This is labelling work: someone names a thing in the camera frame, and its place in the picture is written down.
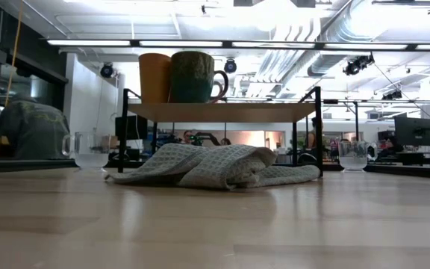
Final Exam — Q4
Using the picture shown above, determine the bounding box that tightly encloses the green brown ceramic mug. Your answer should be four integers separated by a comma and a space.
169, 50, 230, 105

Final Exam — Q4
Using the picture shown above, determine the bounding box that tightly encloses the yellow plastic cup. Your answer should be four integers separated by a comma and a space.
137, 52, 173, 105

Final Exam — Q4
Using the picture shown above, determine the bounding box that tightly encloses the clear glass mug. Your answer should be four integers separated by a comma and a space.
338, 139, 378, 173
61, 131, 110, 173

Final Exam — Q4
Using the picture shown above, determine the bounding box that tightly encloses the grey waffle cloth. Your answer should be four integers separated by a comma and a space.
104, 142, 322, 191

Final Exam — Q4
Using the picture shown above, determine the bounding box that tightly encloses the black computer monitor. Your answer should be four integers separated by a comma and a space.
393, 115, 430, 148
114, 114, 149, 141

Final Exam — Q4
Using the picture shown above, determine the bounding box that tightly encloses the overhead LED light bar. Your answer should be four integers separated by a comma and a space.
46, 38, 430, 52

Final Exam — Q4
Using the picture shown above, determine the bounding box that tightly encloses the black track light cluster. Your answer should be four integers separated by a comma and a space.
381, 89, 404, 102
342, 53, 376, 77

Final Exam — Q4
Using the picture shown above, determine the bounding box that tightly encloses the wooden shelf black frame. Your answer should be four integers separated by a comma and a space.
117, 86, 324, 178

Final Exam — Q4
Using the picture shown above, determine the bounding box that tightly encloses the black round ceiling camera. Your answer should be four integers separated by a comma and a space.
99, 62, 116, 80
222, 58, 238, 75

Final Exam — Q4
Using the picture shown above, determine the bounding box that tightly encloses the yellow cable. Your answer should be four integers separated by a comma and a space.
0, 0, 25, 161

